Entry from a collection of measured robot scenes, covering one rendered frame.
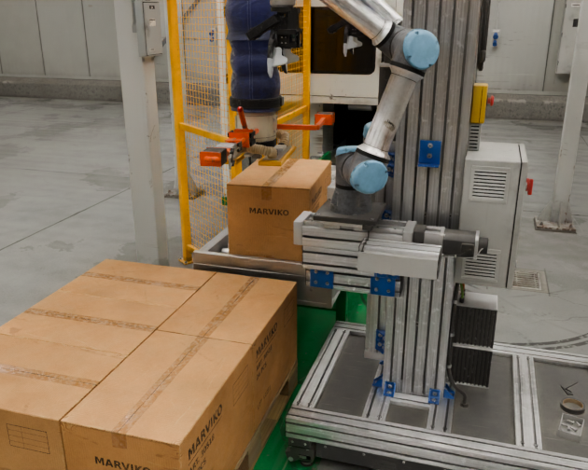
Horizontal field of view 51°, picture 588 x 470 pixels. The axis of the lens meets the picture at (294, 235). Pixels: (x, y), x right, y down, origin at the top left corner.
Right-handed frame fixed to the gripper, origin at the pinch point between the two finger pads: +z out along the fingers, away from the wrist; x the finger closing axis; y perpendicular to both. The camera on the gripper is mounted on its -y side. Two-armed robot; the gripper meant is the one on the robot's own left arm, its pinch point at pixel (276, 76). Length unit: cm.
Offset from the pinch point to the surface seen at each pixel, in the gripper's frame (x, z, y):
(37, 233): 212, 152, -280
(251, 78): 60, 7, -31
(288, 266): 70, 93, -19
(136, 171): 140, 72, -138
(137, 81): 140, 19, -132
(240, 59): 60, -1, -36
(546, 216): 359, 145, 119
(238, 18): 58, -16, -36
